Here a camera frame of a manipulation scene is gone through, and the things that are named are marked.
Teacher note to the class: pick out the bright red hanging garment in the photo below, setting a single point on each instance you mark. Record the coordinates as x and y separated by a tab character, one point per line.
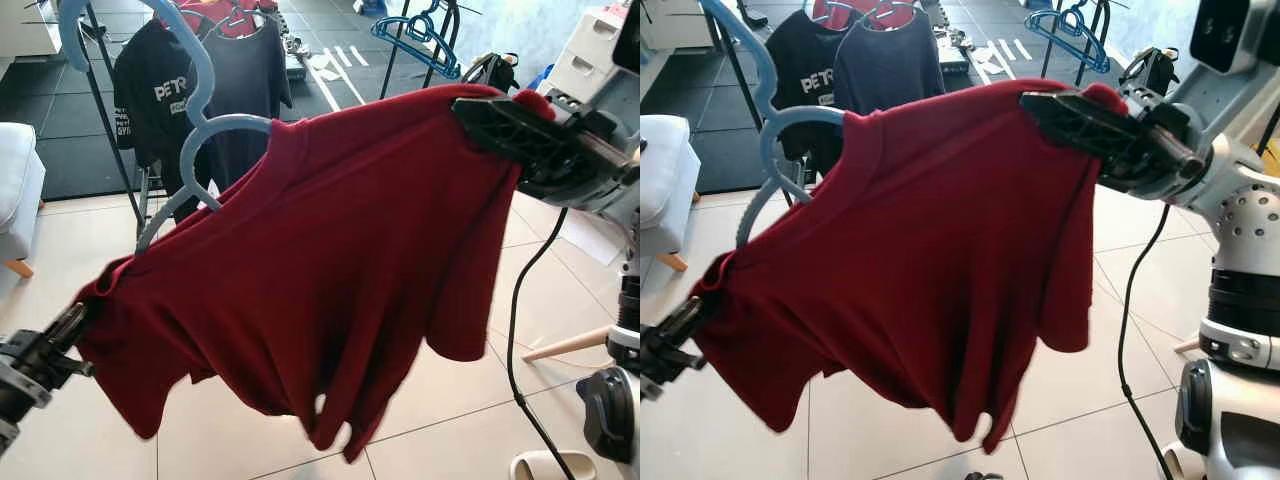
850	12
205	15

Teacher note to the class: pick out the white slipper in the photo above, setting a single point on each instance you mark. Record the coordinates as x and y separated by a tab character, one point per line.
550	465

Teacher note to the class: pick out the black t-shirt white print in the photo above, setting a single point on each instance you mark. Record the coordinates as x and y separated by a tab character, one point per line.
150	60
800	50

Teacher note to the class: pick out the black metal clothes rack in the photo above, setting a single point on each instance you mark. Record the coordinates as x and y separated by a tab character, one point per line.
737	70
1100	25
113	120
450	25

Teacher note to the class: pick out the pale blue plastic clothes hanger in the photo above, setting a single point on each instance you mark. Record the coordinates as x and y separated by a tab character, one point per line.
815	115
240	122

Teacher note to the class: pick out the dark red t-shirt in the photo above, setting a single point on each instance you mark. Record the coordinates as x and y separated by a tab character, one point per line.
940	260
330	260

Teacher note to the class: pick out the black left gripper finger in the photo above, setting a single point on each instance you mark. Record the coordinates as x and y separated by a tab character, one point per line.
68	325
680	320

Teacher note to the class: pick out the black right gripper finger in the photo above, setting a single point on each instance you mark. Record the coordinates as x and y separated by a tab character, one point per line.
1075	120
505	125

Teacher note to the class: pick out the light wooden furniture leg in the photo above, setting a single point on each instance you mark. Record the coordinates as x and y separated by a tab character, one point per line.
570	345
1188	345

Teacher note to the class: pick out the white plastic drawer unit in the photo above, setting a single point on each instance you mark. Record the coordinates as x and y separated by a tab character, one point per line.
590	55

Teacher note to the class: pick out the light grey cushioned stool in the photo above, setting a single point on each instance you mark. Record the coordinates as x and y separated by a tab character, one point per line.
665	170
18	180

